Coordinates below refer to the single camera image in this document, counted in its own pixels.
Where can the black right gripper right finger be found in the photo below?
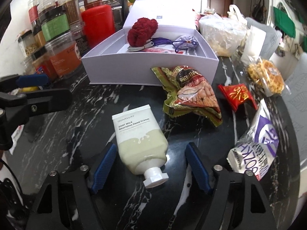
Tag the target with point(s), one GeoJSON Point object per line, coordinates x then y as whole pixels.
{"type": "Point", "coordinates": [236, 200]}

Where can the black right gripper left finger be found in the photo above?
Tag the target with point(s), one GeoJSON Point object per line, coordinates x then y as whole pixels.
{"type": "Point", "coordinates": [66, 200]}

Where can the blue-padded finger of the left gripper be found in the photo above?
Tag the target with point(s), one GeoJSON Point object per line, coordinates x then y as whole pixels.
{"type": "Point", "coordinates": [12, 82]}

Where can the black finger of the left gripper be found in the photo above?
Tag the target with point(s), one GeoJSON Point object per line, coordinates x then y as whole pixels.
{"type": "Point", "coordinates": [38, 103]}

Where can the white hand cream tube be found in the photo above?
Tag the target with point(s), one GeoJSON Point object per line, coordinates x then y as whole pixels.
{"type": "Point", "coordinates": [141, 144]}

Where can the yellow lemon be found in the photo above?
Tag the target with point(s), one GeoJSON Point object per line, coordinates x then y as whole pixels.
{"type": "Point", "coordinates": [30, 89]}

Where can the orange label jar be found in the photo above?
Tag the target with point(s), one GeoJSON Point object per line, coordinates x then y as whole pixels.
{"type": "Point", "coordinates": [64, 55]}

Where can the white purple snack packet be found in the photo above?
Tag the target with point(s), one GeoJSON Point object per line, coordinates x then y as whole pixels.
{"type": "Point", "coordinates": [262, 131]}

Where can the green label jar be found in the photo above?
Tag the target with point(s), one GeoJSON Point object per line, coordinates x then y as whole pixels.
{"type": "Point", "coordinates": [54, 23]}

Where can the red canister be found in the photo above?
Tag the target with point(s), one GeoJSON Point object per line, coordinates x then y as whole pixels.
{"type": "Point", "coordinates": [98, 24]}

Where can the small red candy packet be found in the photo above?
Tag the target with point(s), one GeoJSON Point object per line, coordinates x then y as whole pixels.
{"type": "Point", "coordinates": [237, 95]}

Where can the peanut snack bag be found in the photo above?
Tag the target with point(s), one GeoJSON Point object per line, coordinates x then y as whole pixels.
{"type": "Point", "coordinates": [188, 92]}

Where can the wrapped waffle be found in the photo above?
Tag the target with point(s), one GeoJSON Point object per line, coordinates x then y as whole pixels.
{"type": "Point", "coordinates": [266, 75]}

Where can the dark red fluffy pompom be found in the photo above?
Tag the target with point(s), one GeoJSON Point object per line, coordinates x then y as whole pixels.
{"type": "Point", "coordinates": [142, 31]}

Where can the near grey leaf chair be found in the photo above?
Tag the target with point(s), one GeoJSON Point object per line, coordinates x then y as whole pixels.
{"type": "Point", "coordinates": [296, 101]}

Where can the grey leaf chair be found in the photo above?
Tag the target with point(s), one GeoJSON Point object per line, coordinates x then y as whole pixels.
{"type": "Point", "coordinates": [296, 101]}
{"type": "Point", "coordinates": [272, 38]}

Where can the purple tassel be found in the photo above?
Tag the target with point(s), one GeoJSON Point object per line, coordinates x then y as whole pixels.
{"type": "Point", "coordinates": [157, 41]}

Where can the plastic bag with container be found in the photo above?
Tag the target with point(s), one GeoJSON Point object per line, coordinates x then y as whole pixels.
{"type": "Point", "coordinates": [224, 34]}

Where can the far grey leaf chair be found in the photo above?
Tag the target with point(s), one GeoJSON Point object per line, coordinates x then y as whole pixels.
{"type": "Point", "coordinates": [272, 38]}

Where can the green tote bag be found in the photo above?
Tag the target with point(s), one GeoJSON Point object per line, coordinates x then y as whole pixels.
{"type": "Point", "coordinates": [283, 22]}

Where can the lilac satin drawstring pouch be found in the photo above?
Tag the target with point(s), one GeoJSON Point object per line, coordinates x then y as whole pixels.
{"type": "Point", "coordinates": [185, 42]}

